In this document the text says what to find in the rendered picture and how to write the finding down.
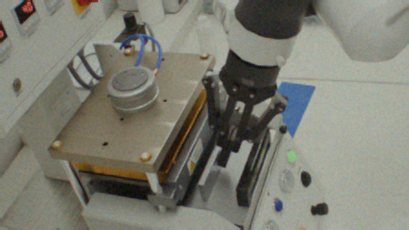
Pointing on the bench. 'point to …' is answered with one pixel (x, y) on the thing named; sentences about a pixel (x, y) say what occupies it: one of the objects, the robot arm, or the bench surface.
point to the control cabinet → (47, 68)
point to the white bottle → (206, 36)
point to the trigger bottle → (151, 11)
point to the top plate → (134, 109)
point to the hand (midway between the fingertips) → (227, 147)
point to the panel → (292, 203)
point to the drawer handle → (252, 168)
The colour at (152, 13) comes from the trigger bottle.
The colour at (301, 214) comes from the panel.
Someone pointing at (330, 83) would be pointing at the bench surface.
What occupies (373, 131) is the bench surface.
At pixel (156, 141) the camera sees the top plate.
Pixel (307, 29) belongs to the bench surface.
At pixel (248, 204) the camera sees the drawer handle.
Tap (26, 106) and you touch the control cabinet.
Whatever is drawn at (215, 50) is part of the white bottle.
